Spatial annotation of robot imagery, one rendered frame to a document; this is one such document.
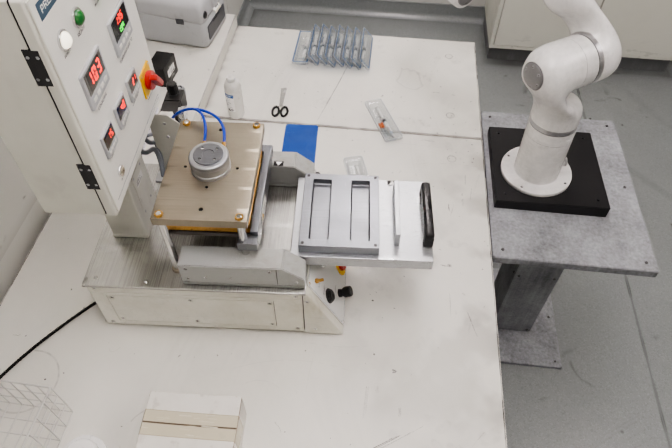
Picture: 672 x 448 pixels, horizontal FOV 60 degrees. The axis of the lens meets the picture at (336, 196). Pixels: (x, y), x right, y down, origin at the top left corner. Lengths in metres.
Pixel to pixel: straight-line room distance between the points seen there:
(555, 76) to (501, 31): 1.94
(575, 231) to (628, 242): 0.13
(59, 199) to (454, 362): 0.86
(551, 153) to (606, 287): 1.07
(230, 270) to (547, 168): 0.87
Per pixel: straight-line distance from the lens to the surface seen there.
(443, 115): 1.85
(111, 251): 1.33
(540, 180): 1.64
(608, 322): 2.45
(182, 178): 1.17
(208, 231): 1.18
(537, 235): 1.59
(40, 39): 0.86
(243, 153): 1.20
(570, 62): 1.38
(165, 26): 2.06
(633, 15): 3.39
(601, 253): 1.62
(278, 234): 1.28
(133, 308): 1.35
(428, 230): 1.20
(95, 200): 1.07
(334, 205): 1.24
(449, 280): 1.45
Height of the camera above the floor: 1.95
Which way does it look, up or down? 49 degrees down
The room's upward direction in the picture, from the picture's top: 1 degrees clockwise
